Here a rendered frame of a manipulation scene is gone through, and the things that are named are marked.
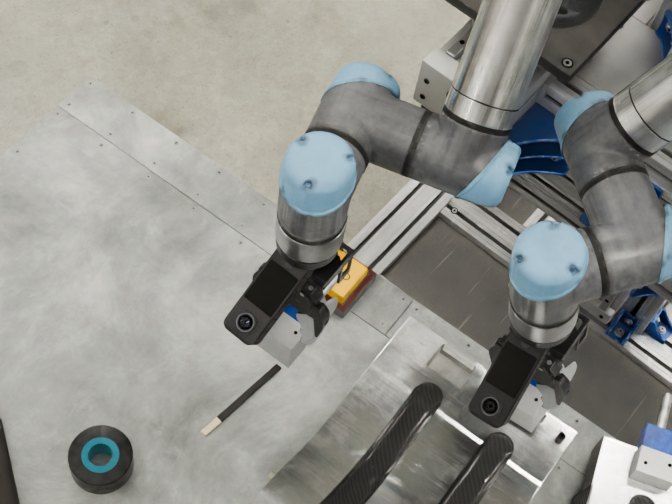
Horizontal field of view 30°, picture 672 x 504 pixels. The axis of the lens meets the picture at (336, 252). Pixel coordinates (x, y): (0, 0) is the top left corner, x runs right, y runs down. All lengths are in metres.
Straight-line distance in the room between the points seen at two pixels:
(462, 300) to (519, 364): 1.04
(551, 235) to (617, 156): 0.13
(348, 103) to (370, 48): 1.71
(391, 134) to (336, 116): 0.06
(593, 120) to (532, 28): 0.14
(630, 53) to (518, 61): 0.63
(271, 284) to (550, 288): 0.33
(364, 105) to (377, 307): 0.49
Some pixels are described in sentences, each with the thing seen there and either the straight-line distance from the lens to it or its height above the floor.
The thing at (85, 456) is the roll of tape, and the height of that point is 0.83.
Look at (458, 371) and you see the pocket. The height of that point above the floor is 0.86.
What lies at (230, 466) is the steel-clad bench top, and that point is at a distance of 1.64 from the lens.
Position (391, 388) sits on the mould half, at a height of 0.89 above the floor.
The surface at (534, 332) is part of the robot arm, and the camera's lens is 1.36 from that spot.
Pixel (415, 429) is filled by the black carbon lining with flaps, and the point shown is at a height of 0.88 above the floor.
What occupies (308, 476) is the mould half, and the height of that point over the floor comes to 0.91.
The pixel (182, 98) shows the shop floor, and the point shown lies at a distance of 2.91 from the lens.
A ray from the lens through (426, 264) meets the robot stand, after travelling 2.48.
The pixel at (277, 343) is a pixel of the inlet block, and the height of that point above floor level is 0.95.
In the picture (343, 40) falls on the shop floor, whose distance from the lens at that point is 3.04.
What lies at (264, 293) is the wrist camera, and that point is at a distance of 1.40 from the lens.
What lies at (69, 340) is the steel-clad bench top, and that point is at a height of 0.80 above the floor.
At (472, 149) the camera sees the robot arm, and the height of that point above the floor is 1.29.
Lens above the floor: 2.35
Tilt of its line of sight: 60 degrees down
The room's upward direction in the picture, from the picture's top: 11 degrees clockwise
